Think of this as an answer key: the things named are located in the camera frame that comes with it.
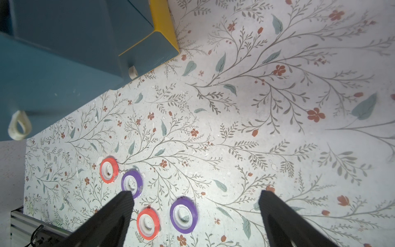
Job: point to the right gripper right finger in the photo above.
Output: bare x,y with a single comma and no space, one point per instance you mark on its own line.
285,228

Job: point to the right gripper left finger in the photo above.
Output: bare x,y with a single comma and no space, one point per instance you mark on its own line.
107,228

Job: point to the teal three-drawer cabinet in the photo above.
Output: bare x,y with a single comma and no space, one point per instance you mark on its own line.
56,56

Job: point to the red tape roll lower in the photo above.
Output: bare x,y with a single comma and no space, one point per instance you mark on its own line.
148,224

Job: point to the red tape roll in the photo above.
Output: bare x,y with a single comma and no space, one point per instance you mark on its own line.
109,170
148,224

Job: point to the purple tape roll left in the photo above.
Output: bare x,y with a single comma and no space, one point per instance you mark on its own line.
132,181

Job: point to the purple tape roll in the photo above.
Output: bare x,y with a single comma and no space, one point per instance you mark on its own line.
184,215
132,181

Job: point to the red tape roll upper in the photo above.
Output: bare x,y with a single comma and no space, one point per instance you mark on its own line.
109,170

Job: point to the purple tape roll right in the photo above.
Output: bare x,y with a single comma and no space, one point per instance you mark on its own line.
184,215

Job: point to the aluminium rail frame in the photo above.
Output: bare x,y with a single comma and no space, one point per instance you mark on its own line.
26,231

